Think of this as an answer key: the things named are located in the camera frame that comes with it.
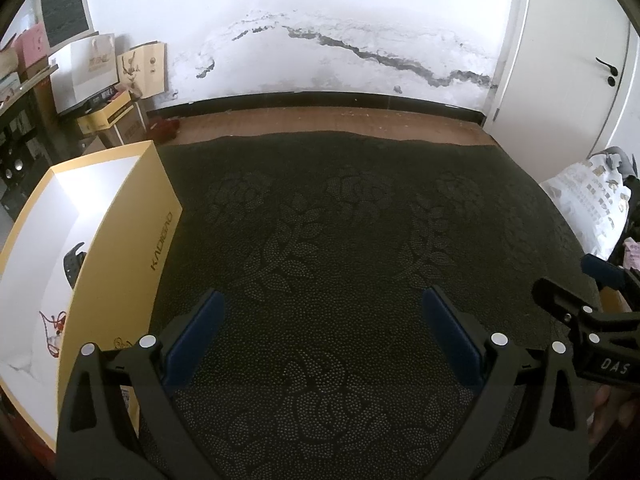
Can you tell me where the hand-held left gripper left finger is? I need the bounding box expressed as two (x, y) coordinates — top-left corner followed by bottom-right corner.
(56, 288), (227, 480)

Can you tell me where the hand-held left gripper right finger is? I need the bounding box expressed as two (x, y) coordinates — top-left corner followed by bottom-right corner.
(421, 285), (589, 480)

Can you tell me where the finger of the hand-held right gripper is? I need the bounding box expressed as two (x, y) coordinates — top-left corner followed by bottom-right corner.
(581, 253), (640, 292)
(531, 276), (603, 333)

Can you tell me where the yellow cardboard box white inside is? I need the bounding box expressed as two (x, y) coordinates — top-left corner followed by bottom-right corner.
(0, 140), (183, 454)

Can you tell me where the red string necklace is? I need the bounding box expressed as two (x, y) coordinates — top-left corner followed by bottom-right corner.
(38, 309), (69, 357)

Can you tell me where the black hair claw clip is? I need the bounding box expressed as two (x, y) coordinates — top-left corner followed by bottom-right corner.
(62, 241), (87, 289)

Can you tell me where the person's right hand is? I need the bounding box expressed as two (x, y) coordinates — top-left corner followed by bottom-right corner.
(589, 386), (640, 453)

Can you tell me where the white printed plastic bag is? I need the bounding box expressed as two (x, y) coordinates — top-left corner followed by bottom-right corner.
(539, 152), (634, 262)

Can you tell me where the grey cloth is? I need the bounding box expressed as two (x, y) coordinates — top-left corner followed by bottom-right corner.
(604, 145), (640, 182)

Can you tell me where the dark flower-pattern mat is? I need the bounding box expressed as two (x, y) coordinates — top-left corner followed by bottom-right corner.
(134, 130), (602, 480)

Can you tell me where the red cloth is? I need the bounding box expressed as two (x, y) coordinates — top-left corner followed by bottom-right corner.
(149, 117), (182, 142)

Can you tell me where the white door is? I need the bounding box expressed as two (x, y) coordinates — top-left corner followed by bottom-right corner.
(491, 0), (640, 162)

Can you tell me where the brown cardboard box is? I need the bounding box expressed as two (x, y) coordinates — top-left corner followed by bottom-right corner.
(96, 104), (149, 149)

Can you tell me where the small yellow box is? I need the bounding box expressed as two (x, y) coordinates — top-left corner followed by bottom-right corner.
(76, 90), (135, 134)

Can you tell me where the dark storage shelf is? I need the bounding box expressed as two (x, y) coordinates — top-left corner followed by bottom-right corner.
(0, 72), (60, 211)

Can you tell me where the tan paper bag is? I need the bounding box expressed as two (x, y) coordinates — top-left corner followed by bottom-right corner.
(116, 42), (166, 99)

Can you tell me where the white paper bag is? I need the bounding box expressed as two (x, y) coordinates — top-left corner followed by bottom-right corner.
(51, 33), (119, 114)

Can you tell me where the pink box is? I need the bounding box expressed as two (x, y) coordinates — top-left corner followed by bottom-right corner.
(14, 26), (49, 69)

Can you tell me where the white framed dark board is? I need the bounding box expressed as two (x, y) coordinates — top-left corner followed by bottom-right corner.
(38, 0), (94, 53)

